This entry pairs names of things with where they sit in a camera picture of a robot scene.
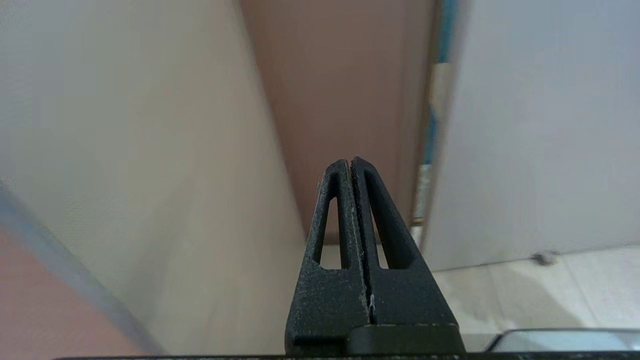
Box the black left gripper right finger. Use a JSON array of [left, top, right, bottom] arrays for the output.
[[351, 156, 466, 356]]

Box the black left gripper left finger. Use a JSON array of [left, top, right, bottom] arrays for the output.
[[285, 159, 374, 356]]

